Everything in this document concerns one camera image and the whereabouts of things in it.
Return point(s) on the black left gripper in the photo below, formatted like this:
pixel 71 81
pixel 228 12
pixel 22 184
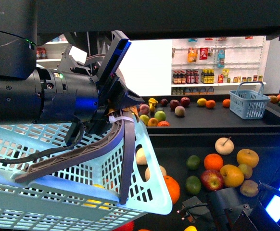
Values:
pixel 102 72

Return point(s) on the orange fruit middle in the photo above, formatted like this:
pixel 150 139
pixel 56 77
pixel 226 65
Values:
pixel 213 162

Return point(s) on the large orange near basket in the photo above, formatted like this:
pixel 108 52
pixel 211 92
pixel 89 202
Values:
pixel 173 188

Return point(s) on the black metal shelf unit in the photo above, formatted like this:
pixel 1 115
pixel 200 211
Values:
pixel 147 21

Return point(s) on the small yellow-green fruit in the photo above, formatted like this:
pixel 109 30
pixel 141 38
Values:
pixel 246 170

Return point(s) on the pale apple front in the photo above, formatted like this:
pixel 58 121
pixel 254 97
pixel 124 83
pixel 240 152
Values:
pixel 161 170

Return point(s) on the green lime upper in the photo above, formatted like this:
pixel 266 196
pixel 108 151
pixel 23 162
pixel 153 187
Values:
pixel 193 162

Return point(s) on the red apple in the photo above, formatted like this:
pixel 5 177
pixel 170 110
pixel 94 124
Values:
pixel 212 180

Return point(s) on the grey basket handle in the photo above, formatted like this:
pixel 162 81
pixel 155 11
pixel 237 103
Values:
pixel 123 129

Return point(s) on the yellow lemon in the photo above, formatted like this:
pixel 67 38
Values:
pixel 98 204

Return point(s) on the pale white apple with stem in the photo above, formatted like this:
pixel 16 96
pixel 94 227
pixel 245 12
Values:
pixel 224 146

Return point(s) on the teal plastic shopping basket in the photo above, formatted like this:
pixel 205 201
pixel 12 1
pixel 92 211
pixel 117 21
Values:
pixel 55 202

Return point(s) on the green lime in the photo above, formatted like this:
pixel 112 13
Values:
pixel 193 162
pixel 193 185

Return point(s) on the green lime lower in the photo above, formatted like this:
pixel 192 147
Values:
pixel 193 185

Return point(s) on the yellow-orange apple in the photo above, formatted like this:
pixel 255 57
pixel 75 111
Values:
pixel 232 176
pixel 248 157

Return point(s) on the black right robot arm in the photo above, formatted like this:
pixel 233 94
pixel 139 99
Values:
pixel 229 214

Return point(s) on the pale pear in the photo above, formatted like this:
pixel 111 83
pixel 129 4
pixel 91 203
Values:
pixel 140 157

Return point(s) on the yellow-orange apple right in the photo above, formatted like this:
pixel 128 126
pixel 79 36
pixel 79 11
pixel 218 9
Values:
pixel 248 157

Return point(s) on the blue basket on far shelf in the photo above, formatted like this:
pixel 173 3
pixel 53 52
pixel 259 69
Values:
pixel 248 104

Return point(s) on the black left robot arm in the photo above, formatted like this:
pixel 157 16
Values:
pixel 80 92

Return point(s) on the yellow-orange apple centre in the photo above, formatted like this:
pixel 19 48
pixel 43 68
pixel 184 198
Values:
pixel 232 176

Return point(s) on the brownish yellow fruit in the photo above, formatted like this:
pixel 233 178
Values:
pixel 249 188

